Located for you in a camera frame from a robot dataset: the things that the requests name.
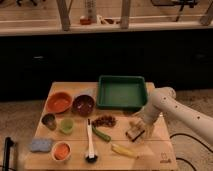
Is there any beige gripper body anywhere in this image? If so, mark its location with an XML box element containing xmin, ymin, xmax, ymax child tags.
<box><xmin>130</xmin><ymin>120</ymin><xmax>154</xmax><ymax>134</ymax></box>

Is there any wooden board eraser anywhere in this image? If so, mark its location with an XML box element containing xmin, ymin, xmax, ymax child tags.
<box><xmin>125</xmin><ymin>128</ymin><xmax>145</xmax><ymax>142</ymax></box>

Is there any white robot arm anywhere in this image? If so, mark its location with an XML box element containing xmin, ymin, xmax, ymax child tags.
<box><xmin>135</xmin><ymin>87</ymin><xmax>213</xmax><ymax>146</ymax></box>

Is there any brown grape bunch toy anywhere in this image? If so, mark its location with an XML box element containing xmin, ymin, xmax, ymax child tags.
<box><xmin>92</xmin><ymin>115</ymin><xmax>116</xmax><ymax>127</ymax></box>

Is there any green cucumber toy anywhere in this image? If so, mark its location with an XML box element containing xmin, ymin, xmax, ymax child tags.
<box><xmin>92</xmin><ymin>126</ymin><xmax>111</xmax><ymax>142</ymax></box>

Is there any green plastic tray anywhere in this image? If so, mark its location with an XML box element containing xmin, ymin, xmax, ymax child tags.
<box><xmin>96</xmin><ymin>75</ymin><xmax>148</xmax><ymax>111</ymax></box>

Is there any dark purple bowl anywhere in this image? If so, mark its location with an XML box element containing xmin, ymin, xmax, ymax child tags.
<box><xmin>72</xmin><ymin>95</ymin><xmax>95</xmax><ymax>117</ymax></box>

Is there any green cup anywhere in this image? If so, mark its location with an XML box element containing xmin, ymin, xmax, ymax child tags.
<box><xmin>59</xmin><ymin>118</ymin><xmax>74</xmax><ymax>134</ymax></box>

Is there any white bowl orange inside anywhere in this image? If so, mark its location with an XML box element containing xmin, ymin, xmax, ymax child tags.
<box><xmin>51</xmin><ymin>142</ymin><xmax>71</xmax><ymax>162</ymax></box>

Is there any metal cup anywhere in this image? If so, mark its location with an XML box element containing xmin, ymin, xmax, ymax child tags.
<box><xmin>41</xmin><ymin>113</ymin><xmax>57</xmax><ymax>131</ymax></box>

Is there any blue sponge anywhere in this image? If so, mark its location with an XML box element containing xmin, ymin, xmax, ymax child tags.
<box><xmin>29</xmin><ymin>138</ymin><xmax>53</xmax><ymax>152</ymax></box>

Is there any red object on shelf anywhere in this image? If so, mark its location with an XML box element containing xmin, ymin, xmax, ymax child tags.
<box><xmin>80</xmin><ymin>18</ymin><xmax>92</xmax><ymax>25</ymax></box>

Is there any black cable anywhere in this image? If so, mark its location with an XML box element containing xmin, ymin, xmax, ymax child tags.
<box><xmin>169</xmin><ymin>132</ymin><xmax>213</xmax><ymax>171</ymax></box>

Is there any black stand post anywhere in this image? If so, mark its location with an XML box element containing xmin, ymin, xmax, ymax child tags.
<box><xmin>2</xmin><ymin>137</ymin><xmax>14</xmax><ymax>171</ymax></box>

